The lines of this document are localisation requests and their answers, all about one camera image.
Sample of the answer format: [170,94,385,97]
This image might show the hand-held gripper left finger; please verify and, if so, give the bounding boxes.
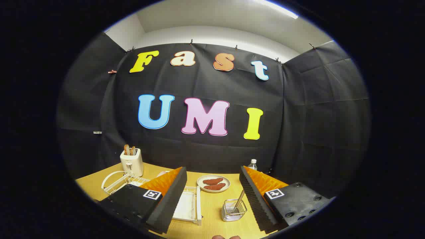
[96,167,188,234]

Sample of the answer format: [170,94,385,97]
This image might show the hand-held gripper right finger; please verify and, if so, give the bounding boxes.
[239,165,336,233]

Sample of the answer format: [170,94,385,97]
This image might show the wooden handle spoon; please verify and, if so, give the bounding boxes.
[232,190,245,213]

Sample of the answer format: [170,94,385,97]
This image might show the white wire dish rack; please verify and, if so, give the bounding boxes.
[101,171,202,226]

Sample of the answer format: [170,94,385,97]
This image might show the silver wire basket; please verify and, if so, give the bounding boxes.
[221,199,248,222]

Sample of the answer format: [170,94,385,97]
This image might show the white plate with sausages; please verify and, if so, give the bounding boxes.
[197,175,231,193]

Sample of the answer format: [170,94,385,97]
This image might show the white toaster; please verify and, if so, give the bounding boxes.
[120,148,144,177]

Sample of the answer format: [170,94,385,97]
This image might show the black backdrop cloth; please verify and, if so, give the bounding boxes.
[56,33,371,199]

